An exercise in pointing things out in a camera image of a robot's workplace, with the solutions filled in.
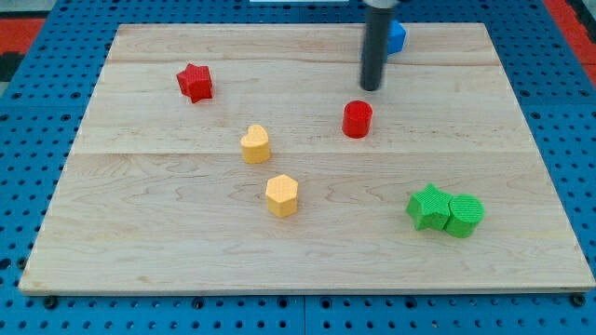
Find red cylinder block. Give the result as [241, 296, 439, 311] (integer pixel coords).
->
[342, 100, 373, 139]

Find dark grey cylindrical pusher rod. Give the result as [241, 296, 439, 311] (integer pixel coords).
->
[359, 0, 397, 91]

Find green cylinder block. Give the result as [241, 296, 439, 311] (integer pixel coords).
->
[443, 194, 485, 238]

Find light wooden board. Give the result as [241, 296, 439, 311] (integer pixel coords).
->
[20, 23, 595, 296]

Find blue block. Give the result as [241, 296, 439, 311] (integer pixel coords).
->
[387, 20, 407, 55]

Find green star block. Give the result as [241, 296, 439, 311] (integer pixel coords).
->
[406, 183, 454, 231]

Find yellow heart block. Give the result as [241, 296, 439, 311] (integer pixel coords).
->
[240, 125, 271, 164]

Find yellow hexagon block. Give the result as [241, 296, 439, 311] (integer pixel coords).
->
[265, 174, 298, 218]

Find red star block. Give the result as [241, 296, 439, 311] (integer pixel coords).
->
[176, 63, 213, 103]

